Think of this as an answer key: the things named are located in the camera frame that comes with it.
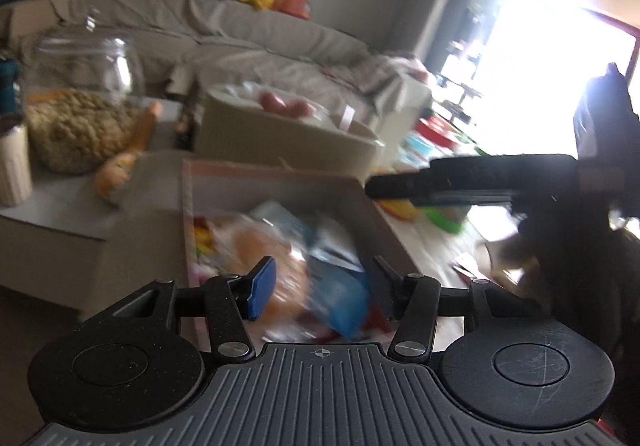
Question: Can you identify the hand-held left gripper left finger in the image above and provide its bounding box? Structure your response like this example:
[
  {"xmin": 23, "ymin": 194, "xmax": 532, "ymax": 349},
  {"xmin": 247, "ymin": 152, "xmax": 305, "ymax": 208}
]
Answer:
[{"xmin": 111, "ymin": 256, "xmax": 278, "ymax": 360}]

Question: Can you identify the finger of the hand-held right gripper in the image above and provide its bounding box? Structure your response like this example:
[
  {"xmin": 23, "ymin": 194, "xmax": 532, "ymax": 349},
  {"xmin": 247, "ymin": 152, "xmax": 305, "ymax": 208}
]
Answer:
[
  {"xmin": 365, "ymin": 171, "xmax": 524, "ymax": 208},
  {"xmin": 429, "ymin": 154, "xmax": 577, "ymax": 195}
]

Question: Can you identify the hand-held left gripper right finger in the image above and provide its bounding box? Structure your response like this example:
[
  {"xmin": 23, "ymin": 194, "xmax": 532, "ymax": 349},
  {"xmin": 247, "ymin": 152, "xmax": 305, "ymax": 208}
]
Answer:
[{"xmin": 373, "ymin": 255, "xmax": 546, "ymax": 363}]

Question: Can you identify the clear bag of bread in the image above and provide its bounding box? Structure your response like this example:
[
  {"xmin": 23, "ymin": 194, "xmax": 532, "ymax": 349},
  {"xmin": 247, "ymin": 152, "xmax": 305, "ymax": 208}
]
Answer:
[{"xmin": 215, "ymin": 221, "xmax": 312, "ymax": 333}]

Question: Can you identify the blue snack packet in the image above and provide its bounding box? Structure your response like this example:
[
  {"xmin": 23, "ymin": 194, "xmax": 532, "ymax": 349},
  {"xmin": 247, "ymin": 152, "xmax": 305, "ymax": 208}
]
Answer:
[{"xmin": 304, "ymin": 206, "xmax": 375, "ymax": 340}]

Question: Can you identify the pink white cardboard box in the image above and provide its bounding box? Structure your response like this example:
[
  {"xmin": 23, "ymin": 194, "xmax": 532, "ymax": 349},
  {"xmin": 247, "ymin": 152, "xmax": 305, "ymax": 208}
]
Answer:
[{"xmin": 181, "ymin": 158, "xmax": 422, "ymax": 353}]

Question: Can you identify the glass jar of puffed snacks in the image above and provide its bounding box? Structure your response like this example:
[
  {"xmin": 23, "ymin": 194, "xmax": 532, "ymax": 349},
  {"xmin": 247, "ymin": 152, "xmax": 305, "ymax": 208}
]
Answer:
[{"xmin": 22, "ymin": 16, "xmax": 147, "ymax": 175}]

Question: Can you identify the yellow snack packet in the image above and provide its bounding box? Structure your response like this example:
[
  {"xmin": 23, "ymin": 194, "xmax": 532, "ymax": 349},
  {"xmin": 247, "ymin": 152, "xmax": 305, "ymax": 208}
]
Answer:
[{"xmin": 381, "ymin": 198, "xmax": 418, "ymax": 222}]

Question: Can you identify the clear container with red lid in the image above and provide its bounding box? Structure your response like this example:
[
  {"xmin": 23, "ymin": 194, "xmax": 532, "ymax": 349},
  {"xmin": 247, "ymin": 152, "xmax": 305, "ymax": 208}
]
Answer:
[{"xmin": 414, "ymin": 117, "xmax": 467, "ymax": 148}]

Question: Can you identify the pink sausages pack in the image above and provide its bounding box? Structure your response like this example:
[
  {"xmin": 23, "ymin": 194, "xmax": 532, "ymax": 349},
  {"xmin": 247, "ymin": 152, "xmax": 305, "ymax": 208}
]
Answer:
[{"xmin": 258, "ymin": 92, "xmax": 314, "ymax": 119}]

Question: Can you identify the orange plush toy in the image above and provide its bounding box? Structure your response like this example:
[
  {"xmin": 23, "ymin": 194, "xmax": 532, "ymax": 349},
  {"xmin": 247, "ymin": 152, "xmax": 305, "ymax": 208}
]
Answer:
[{"xmin": 272, "ymin": 0, "xmax": 312, "ymax": 20}]

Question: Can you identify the grey covered sofa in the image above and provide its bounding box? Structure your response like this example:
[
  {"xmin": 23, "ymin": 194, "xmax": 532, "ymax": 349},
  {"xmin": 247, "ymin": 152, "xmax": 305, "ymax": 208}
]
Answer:
[{"xmin": 0, "ymin": 0, "xmax": 434, "ymax": 143}]

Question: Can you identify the white ribbed cup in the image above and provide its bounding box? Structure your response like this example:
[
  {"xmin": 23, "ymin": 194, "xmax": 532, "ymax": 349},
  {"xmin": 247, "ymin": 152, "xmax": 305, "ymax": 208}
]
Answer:
[{"xmin": 0, "ymin": 123, "xmax": 34, "ymax": 208}]

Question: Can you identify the teal bottle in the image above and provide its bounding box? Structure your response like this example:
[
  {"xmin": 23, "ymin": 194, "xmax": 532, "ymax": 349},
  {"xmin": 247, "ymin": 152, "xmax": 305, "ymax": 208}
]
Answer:
[{"xmin": 0, "ymin": 58, "xmax": 24, "ymax": 118}]

